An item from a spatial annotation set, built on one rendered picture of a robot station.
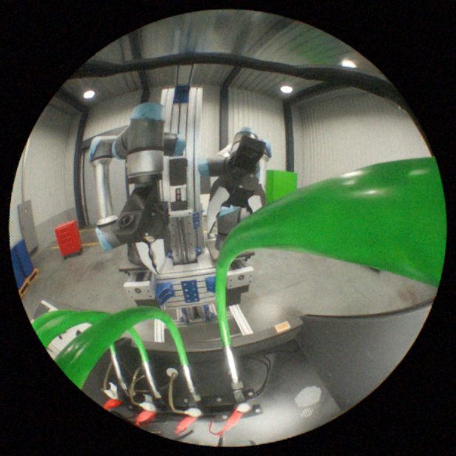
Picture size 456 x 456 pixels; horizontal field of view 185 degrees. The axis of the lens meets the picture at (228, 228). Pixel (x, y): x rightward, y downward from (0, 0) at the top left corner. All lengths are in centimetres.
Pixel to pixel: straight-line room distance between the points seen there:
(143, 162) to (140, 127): 7
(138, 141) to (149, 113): 6
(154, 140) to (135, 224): 15
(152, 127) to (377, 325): 61
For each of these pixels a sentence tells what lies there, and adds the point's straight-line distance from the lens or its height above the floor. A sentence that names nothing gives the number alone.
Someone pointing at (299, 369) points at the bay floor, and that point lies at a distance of 65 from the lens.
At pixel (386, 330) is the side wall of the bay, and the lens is 41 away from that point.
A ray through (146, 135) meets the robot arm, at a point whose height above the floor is 150.
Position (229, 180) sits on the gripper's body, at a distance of 30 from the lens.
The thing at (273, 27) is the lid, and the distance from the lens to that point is 36.
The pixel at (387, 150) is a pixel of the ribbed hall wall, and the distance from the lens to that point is 680.
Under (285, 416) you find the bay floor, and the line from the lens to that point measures 62.
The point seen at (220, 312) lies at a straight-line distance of 24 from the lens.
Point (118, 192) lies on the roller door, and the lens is 673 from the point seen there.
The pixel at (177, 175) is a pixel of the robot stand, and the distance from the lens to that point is 76.
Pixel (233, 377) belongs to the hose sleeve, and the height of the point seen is 114.
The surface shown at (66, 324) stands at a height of 133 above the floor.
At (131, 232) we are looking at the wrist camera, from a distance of 20.
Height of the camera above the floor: 142
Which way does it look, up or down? 20 degrees down
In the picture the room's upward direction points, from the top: straight up
